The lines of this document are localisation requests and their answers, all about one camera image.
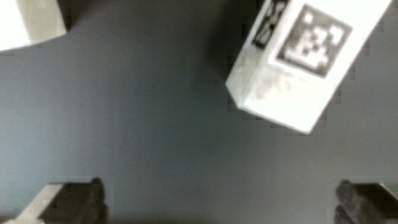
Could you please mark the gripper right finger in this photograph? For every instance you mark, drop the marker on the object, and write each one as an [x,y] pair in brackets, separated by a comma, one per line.
[366,203]

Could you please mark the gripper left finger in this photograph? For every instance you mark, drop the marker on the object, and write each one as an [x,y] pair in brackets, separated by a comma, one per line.
[67,204]

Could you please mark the white leg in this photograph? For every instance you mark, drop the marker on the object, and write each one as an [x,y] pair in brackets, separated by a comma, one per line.
[298,51]

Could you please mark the white square tabletop part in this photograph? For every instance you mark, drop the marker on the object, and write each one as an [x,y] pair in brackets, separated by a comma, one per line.
[30,23]

